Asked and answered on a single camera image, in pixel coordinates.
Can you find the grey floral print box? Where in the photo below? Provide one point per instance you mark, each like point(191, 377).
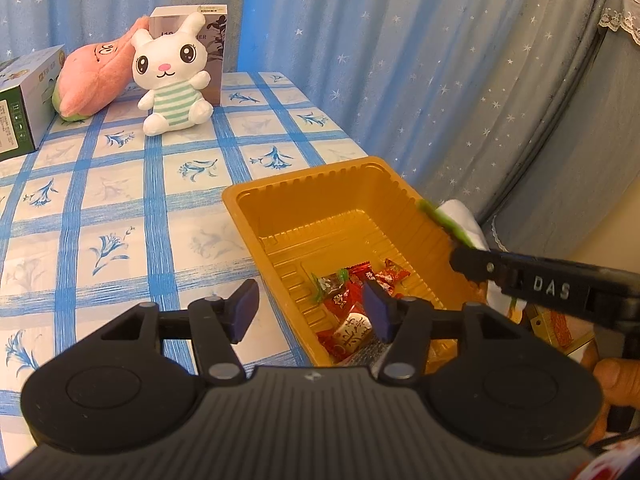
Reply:
point(215, 50)

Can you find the beige candy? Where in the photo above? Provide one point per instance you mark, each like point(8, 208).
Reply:
point(352, 332)

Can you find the red brown foil candy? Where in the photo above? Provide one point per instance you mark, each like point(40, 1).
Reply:
point(332, 345)

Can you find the yellow box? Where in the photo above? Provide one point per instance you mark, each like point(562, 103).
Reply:
point(555, 330)

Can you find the pink peach plush toy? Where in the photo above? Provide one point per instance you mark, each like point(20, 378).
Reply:
point(90, 80)

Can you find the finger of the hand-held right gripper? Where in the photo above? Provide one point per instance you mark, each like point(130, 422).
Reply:
point(477, 264)

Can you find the red white printed clothing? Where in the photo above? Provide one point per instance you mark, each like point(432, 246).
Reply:
point(615, 465)

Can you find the blue checked tablecloth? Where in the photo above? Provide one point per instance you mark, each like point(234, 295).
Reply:
point(125, 200)

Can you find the white bunny plush toy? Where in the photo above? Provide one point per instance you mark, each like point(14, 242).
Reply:
point(167, 65)

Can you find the dark candy green wrapper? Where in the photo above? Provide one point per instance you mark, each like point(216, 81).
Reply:
point(330, 282)

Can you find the large red candy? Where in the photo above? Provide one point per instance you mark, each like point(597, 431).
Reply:
point(345, 302)

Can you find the green white cardboard box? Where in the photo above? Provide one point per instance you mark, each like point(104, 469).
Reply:
point(20, 105)

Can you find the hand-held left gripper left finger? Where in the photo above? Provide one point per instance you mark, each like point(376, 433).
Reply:
point(245, 307)

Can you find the gold plastic tray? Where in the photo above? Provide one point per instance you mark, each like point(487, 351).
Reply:
point(320, 215)

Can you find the person's right hand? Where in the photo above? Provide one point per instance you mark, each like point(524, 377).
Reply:
point(620, 380)

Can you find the grey lace-trimmed fabric cover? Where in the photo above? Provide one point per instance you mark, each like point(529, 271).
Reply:
point(575, 135)

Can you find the green yellow candy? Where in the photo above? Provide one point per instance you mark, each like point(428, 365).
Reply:
point(442, 221)

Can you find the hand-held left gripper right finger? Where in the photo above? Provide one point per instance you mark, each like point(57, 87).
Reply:
point(375, 310)

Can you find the red twisted wrapper candy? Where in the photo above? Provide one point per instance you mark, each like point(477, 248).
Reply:
point(362, 272)

